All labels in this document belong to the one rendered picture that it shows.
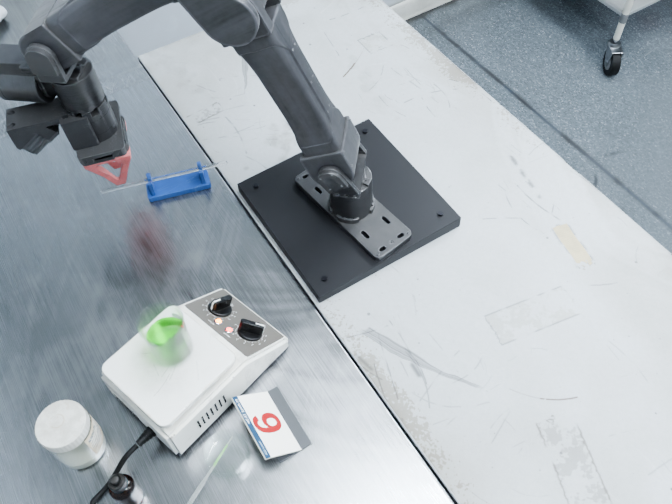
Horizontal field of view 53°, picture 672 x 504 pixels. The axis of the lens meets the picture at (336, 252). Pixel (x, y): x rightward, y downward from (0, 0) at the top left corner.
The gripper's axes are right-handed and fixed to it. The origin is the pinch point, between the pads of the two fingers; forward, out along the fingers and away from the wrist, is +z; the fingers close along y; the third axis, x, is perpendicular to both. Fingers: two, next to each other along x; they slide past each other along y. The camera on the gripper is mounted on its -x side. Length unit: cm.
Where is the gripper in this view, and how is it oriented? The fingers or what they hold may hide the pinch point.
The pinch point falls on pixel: (118, 171)
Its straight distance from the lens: 108.7
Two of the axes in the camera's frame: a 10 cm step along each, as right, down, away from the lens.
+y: 2.8, 7.8, -5.6
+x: 9.6, -2.6, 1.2
